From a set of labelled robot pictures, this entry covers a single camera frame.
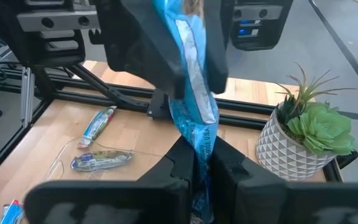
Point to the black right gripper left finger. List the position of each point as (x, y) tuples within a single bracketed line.
[(120, 202)]

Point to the succulent in triangle-patterned pot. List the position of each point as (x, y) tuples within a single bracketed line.
[(291, 155)]

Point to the black aluminium rig frame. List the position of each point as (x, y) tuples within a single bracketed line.
[(117, 95)]

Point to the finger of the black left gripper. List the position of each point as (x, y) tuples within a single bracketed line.
[(135, 40), (217, 46)]

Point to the light blue granola bar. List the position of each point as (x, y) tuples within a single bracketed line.
[(96, 126)]

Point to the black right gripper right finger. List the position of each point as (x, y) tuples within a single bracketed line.
[(275, 205)]

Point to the dark blue granola bar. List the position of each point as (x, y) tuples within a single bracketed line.
[(101, 160)]

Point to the silver aluminium bracket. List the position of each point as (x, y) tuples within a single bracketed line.
[(27, 93)]

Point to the clear plastic bin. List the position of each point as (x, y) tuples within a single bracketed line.
[(73, 147)]

